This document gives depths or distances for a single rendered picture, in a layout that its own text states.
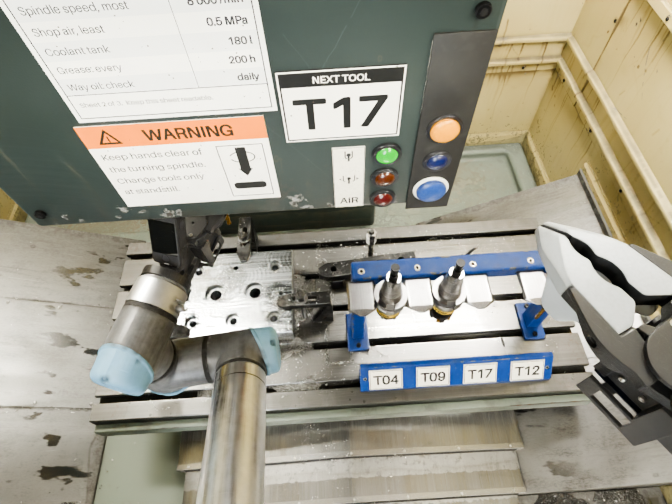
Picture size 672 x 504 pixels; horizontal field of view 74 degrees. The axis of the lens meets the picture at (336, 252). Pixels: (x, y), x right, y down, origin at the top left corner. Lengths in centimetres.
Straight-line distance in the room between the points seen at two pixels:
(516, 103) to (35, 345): 183
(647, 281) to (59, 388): 147
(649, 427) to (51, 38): 47
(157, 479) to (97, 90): 121
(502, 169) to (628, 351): 168
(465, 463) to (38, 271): 141
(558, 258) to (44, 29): 38
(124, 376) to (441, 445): 85
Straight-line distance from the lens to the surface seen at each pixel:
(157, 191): 47
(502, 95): 185
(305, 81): 36
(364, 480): 122
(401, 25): 34
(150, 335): 64
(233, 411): 61
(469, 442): 129
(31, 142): 46
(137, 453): 150
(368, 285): 86
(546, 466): 136
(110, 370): 64
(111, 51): 37
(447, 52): 36
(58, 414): 156
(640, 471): 137
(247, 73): 36
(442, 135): 40
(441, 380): 111
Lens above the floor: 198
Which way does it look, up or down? 58 degrees down
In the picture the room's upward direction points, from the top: 3 degrees counter-clockwise
